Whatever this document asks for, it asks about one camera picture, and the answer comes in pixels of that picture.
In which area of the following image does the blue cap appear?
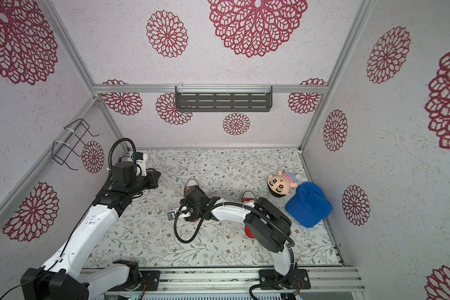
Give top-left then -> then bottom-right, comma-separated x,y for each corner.
285,182 -> 333,228

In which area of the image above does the red canvas sneaker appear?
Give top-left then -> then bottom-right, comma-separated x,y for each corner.
184,178 -> 200,193
240,190 -> 259,240

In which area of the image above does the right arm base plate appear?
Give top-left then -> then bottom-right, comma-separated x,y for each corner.
259,269 -> 311,290

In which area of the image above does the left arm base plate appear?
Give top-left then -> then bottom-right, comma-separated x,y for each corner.
109,271 -> 161,292

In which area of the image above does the plush doll head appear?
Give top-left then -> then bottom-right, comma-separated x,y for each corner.
267,171 -> 301,198

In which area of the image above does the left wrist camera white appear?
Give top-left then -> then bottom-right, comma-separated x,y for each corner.
126,151 -> 148,176

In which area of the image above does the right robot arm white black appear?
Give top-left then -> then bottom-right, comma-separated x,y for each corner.
167,186 -> 298,291

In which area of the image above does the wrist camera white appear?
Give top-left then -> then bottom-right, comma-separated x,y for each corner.
126,151 -> 148,176
167,210 -> 191,221

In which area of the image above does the black wire wall rack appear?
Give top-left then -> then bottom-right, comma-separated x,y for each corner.
50,118 -> 99,171

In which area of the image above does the grey wall shelf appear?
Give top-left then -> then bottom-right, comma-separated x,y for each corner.
174,86 -> 273,113

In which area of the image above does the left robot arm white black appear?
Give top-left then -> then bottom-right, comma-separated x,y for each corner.
18,137 -> 161,300

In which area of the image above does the aluminium front rail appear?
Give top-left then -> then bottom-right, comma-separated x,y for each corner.
93,266 -> 366,300

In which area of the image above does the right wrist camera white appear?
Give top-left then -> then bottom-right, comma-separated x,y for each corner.
167,210 -> 191,221

